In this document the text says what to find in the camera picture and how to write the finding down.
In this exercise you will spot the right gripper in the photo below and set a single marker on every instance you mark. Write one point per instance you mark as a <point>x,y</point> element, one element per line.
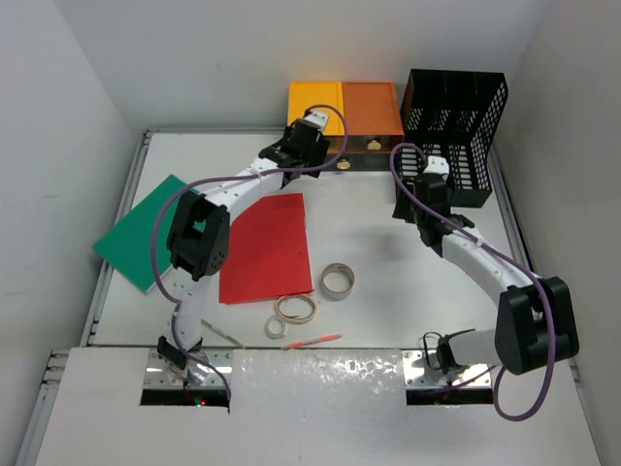
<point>403,208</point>

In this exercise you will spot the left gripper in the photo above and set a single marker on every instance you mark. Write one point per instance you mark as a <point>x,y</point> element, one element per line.
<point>316,152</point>

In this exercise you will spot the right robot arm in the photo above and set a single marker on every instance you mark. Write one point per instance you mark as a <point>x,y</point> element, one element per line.
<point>533,313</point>

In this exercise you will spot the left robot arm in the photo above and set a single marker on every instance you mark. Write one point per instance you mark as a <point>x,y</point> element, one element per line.
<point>198,239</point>

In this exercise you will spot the grey bottom drawer box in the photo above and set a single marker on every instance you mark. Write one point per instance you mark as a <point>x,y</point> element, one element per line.
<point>358,161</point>

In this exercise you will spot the yellow drawer box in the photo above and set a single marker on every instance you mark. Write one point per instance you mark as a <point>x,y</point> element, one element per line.
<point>302,95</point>

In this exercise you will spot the orange drawer box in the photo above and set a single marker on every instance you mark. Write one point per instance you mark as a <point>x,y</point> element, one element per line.
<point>373,119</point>

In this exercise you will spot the silver tape roll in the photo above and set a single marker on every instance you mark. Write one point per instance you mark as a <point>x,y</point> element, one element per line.
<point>337,281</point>

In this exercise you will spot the black mesh file organizer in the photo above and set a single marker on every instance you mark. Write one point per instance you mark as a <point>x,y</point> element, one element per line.
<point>455,114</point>

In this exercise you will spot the red folder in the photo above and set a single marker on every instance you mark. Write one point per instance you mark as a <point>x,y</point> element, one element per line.
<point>268,253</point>

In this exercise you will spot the orange highlighter pen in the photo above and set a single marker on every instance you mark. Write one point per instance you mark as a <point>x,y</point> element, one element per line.
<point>312,342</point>

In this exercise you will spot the beige masking tape roll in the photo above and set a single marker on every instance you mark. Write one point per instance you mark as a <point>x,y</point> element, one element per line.
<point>296,309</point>

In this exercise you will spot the small clear tape roll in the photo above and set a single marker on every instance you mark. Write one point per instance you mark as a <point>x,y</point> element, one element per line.
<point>275,328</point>

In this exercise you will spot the green notebook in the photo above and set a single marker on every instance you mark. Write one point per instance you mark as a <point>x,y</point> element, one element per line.
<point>126,246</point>

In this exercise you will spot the white foam front board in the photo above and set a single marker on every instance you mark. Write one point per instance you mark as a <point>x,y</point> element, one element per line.
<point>306,407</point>

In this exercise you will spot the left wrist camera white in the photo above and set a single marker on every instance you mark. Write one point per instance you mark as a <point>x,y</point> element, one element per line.
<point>318,117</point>

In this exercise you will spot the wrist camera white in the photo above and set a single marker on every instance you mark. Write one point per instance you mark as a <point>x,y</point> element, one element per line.
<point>318,117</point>
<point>437,165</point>

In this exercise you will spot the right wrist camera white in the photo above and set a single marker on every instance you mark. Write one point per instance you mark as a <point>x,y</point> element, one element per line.
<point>437,165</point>

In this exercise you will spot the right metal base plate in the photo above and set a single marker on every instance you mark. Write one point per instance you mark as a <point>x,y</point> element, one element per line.
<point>419,369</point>

